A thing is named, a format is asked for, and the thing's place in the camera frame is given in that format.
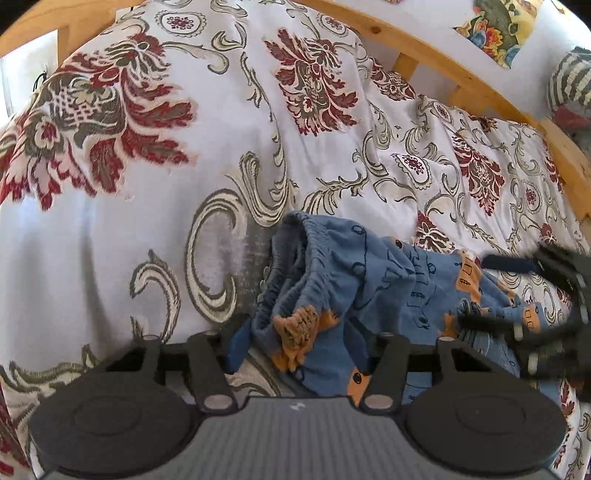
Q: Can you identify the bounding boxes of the blue pants with orange cars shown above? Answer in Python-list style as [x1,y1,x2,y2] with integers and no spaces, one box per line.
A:
[252,211,549,400]

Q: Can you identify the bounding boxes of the floral white bedspread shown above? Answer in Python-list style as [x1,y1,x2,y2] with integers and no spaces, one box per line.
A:
[1,1,588,479]

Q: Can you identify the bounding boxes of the wooden bed frame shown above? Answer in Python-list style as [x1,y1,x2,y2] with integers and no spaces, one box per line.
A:
[1,0,590,227]

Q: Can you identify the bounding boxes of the striped patterned cushion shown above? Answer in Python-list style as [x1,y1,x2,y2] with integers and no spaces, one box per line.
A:
[547,47,590,131]

